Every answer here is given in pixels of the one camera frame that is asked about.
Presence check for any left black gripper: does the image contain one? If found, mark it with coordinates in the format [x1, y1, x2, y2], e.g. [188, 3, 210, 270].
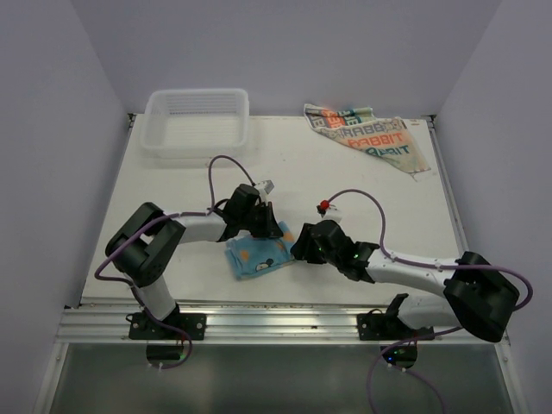
[239, 201, 282, 237]

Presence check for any blue polka dot towel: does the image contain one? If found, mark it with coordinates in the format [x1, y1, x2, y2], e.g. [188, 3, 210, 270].
[224, 221, 295, 280]

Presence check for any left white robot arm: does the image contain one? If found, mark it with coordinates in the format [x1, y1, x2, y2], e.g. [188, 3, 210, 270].
[105, 180, 283, 339]

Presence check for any white plastic basket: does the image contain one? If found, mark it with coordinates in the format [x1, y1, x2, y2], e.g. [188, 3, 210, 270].
[138, 88, 249, 167]

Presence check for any rabbit print towel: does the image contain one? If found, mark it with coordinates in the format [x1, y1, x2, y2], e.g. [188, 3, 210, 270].
[304, 103, 430, 175]

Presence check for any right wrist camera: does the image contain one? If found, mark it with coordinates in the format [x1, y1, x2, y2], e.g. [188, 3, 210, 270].
[317, 200, 343, 223]

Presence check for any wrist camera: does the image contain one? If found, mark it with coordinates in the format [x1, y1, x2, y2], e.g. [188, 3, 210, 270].
[317, 200, 343, 223]
[254, 179, 274, 196]

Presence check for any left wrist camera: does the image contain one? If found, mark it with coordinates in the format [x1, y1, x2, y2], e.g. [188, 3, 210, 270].
[254, 179, 274, 196]

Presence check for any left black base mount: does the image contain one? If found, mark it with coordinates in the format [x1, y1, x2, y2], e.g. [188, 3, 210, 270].
[125, 310, 207, 341]

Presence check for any aluminium right side rail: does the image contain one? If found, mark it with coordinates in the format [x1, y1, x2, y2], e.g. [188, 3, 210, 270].
[415, 116, 472, 282]

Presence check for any aluminium rail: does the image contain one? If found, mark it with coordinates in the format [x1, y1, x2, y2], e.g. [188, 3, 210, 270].
[415, 116, 472, 282]
[55, 300, 508, 346]

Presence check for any aluminium front rail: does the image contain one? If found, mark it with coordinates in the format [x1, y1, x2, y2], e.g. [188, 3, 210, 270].
[55, 300, 508, 346]

